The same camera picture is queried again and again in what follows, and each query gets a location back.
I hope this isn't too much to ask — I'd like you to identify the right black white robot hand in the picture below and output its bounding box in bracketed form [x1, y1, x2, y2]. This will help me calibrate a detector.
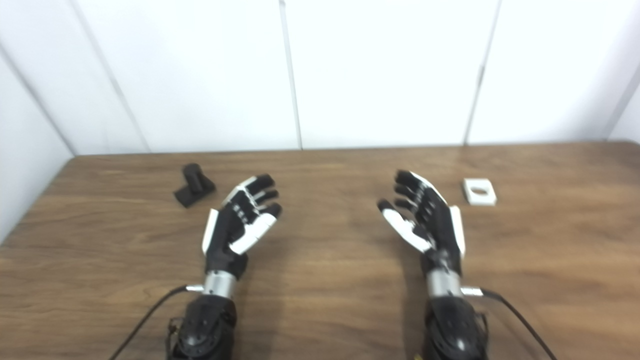
[376, 169, 467, 277]

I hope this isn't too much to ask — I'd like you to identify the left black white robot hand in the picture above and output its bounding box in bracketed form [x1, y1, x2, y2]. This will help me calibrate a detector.
[201, 173, 283, 280]

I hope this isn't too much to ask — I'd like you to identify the white square piece with hole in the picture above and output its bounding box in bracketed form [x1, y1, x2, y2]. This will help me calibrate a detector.
[462, 178, 498, 207]

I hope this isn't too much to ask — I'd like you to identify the black peg with base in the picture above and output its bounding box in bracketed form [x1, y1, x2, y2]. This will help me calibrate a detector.
[173, 163, 217, 209]

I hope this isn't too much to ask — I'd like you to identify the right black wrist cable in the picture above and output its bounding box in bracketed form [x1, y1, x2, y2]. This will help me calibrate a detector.
[461, 286, 559, 360]

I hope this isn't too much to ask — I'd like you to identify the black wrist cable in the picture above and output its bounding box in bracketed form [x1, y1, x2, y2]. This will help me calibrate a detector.
[461, 286, 559, 360]
[109, 284, 205, 360]

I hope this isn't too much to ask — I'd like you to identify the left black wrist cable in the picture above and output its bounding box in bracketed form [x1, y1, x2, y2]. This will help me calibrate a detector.
[109, 284, 205, 360]

